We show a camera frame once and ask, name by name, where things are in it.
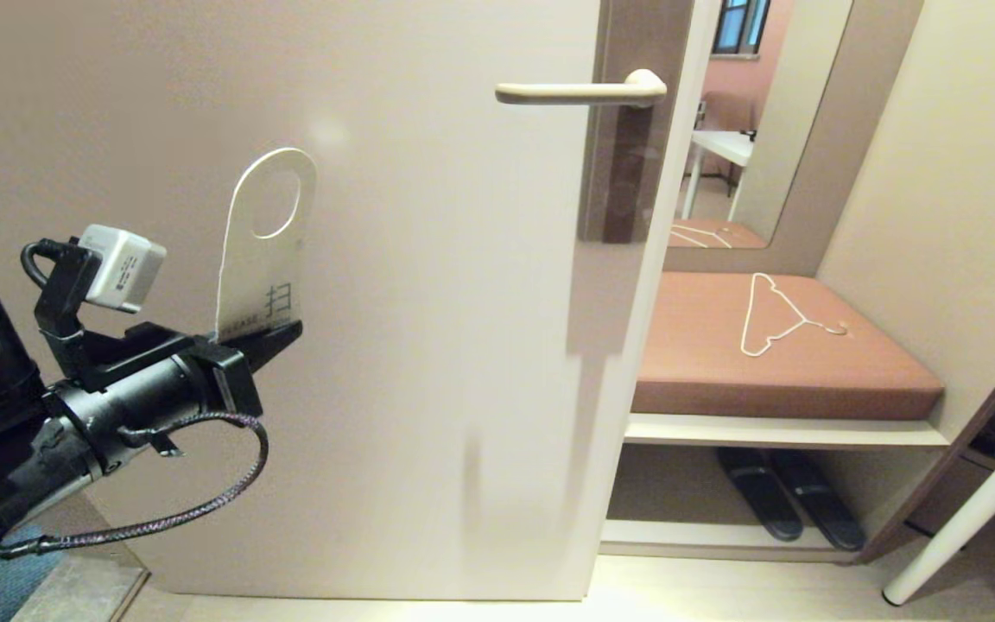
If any black left camera cable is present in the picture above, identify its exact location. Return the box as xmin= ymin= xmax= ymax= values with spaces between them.
xmin=21 ymin=240 xmax=75 ymax=291

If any white door hanger sign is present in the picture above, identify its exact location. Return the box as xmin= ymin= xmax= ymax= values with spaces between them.
xmin=215 ymin=147 xmax=319 ymax=344

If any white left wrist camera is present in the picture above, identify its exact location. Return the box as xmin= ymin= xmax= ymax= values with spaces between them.
xmin=79 ymin=225 xmax=168 ymax=314

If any white wire clothes hanger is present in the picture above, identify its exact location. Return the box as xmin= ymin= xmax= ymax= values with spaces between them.
xmin=739 ymin=274 xmax=849 ymax=359

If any beige lever door handle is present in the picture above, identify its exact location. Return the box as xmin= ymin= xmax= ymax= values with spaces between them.
xmin=496 ymin=69 xmax=668 ymax=108

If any white bench shelf unit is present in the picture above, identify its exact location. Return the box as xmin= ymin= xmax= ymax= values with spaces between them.
xmin=599 ymin=413 xmax=952 ymax=564

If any brown bench cushion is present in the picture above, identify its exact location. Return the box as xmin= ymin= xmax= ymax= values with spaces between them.
xmin=631 ymin=273 xmax=945 ymax=422

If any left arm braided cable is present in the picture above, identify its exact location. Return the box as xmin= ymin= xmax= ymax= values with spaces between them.
xmin=0 ymin=412 xmax=270 ymax=560

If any beige room door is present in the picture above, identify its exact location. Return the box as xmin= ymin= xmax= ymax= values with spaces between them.
xmin=0 ymin=0 xmax=719 ymax=603

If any dark slipper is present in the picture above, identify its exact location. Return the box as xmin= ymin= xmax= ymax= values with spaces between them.
xmin=765 ymin=449 xmax=865 ymax=554
xmin=716 ymin=447 xmax=804 ymax=543

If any wall mirror with beige frame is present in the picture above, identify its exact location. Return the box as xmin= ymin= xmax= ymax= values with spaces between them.
xmin=662 ymin=0 xmax=926 ymax=279

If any white table leg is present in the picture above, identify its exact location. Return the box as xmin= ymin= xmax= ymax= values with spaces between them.
xmin=882 ymin=406 xmax=995 ymax=607

